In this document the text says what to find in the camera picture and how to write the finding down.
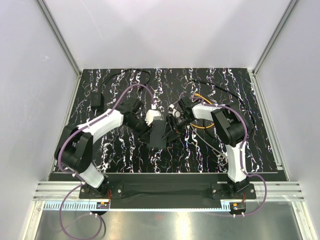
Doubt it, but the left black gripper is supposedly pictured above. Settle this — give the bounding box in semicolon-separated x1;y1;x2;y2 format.
125;115;154;144

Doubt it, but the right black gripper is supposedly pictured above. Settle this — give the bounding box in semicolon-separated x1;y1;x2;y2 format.
161;114;194;143

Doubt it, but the black power adapter cable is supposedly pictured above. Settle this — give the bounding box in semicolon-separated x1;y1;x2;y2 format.
90;68;151;116

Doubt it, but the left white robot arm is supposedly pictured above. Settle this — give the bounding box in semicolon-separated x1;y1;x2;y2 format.
54;97;161;198

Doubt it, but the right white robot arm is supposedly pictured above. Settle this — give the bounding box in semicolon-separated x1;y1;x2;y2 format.
162;97;249;199

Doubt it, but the black marble pattern mat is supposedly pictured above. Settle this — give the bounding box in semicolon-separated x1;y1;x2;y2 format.
68;68;287;181

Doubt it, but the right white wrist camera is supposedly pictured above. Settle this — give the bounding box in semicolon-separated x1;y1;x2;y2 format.
168;104;181;118

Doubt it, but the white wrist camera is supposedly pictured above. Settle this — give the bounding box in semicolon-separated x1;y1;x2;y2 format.
144;106;162;126
168;104;181;118

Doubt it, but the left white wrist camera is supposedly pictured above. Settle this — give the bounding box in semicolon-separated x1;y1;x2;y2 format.
144;106;162;126

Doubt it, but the grey ethernet cable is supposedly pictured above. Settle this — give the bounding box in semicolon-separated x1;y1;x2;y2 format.
193;132;230;159

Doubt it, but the orange ethernet cable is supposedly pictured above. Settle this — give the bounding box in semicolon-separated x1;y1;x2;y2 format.
188;92;219;130

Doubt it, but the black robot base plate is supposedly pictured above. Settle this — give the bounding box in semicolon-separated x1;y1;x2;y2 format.
79;173;257;212

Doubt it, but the black cable gold connector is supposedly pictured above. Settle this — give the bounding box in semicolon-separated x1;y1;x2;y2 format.
189;78;256;140

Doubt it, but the white slotted cable duct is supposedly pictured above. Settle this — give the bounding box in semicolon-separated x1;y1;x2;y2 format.
44;198;231;212

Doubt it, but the right aluminium frame post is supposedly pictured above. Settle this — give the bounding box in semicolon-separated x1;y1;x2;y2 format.
252;0;301;76

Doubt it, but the aluminium frame post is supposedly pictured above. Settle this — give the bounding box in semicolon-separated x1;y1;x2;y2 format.
252;0;301;76
34;0;83;78

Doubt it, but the aluminium front rail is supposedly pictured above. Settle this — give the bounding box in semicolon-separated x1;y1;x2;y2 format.
33;181;304;202

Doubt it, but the left aluminium frame post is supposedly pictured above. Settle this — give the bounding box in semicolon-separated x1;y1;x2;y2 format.
34;0;83;78

